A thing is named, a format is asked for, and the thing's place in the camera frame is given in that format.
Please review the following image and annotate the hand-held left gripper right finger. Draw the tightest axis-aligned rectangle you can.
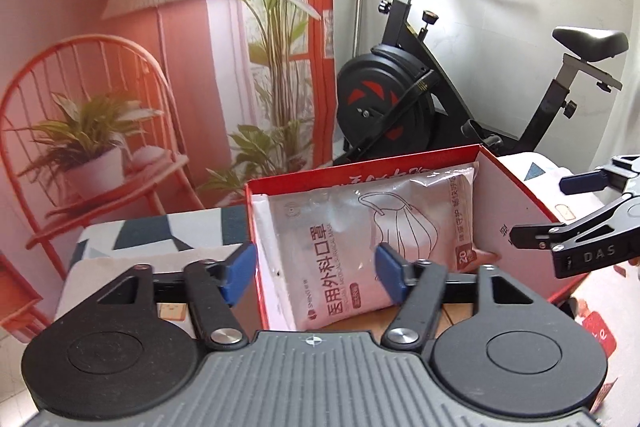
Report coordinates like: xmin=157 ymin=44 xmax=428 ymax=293
xmin=374 ymin=243 xmax=541 ymax=352

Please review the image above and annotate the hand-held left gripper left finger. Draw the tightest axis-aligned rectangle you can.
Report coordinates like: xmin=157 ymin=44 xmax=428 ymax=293
xmin=92 ymin=243 xmax=257 ymax=352

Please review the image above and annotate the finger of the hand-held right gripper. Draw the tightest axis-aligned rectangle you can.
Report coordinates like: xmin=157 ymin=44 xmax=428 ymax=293
xmin=509 ymin=193 xmax=640 ymax=252
xmin=560 ymin=154 xmax=640 ymax=196

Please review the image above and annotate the red strawberry print box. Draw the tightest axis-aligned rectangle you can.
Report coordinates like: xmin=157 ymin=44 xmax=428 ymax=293
xmin=245 ymin=144 xmax=591 ymax=332

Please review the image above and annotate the face mask packet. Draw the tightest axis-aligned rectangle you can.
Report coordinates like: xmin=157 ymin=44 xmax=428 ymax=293
xmin=269 ymin=161 xmax=480 ymax=332

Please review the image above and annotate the patterned tablecloth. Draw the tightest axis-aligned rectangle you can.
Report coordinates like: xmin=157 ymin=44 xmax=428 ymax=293
xmin=52 ymin=152 xmax=623 ymax=413

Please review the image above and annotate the black exercise bike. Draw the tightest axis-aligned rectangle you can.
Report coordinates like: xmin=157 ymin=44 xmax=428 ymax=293
xmin=332 ymin=0 xmax=630 ymax=168

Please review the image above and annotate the printed wall backdrop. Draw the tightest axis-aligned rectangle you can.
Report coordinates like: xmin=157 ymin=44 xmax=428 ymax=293
xmin=0 ymin=0 xmax=336 ymax=348

